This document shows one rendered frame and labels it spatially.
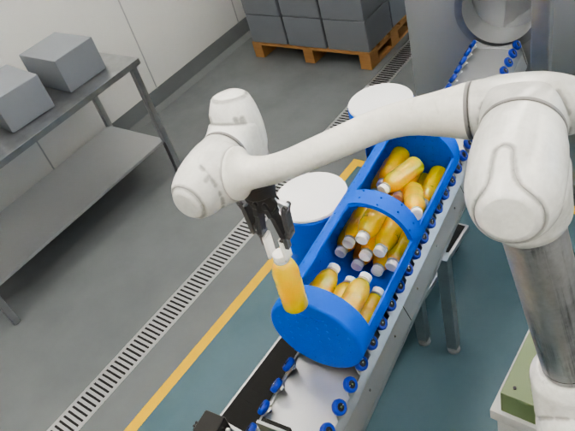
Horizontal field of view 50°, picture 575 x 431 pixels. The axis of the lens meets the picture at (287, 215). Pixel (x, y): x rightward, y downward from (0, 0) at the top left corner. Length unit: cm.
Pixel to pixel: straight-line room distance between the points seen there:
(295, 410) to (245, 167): 91
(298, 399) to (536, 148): 116
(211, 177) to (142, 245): 298
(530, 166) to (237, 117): 58
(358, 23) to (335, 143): 384
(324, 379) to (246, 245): 197
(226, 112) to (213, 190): 18
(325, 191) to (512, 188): 145
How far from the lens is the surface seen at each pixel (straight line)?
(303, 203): 224
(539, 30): 232
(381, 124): 111
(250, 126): 123
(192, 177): 112
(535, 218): 88
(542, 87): 103
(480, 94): 106
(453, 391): 289
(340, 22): 501
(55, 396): 356
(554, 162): 91
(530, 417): 165
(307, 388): 186
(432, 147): 227
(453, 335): 288
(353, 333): 166
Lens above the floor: 246
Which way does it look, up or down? 40 degrees down
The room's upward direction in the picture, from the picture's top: 18 degrees counter-clockwise
